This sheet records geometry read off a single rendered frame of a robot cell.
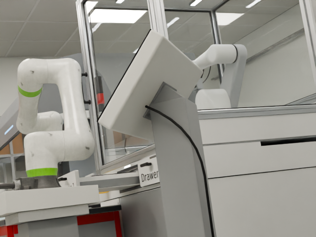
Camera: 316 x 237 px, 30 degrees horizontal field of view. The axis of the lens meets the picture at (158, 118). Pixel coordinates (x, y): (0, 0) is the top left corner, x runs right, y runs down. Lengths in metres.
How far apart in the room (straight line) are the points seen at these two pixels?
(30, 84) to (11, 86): 4.51
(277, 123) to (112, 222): 0.95
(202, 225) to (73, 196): 0.73
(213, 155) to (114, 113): 0.90
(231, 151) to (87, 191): 0.65
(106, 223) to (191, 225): 1.23
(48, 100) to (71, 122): 1.19
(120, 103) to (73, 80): 1.00
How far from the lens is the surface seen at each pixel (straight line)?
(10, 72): 7.28
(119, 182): 2.77
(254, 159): 2.62
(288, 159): 2.73
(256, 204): 2.60
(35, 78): 2.70
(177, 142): 1.81
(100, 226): 2.98
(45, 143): 2.45
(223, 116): 2.58
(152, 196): 2.70
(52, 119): 3.06
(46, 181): 2.43
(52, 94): 3.74
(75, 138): 2.47
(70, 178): 2.76
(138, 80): 1.69
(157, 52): 1.70
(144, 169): 2.70
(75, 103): 2.60
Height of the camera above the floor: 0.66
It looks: 10 degrees up
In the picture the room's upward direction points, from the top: 8 degrees counter-clockwise
